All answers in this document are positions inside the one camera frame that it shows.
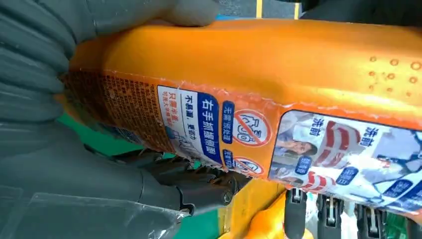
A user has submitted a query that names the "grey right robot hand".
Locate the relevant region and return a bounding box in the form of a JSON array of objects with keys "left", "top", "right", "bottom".
[{"left": 0, "top": 0, "right": 422, "bottom": 239}]

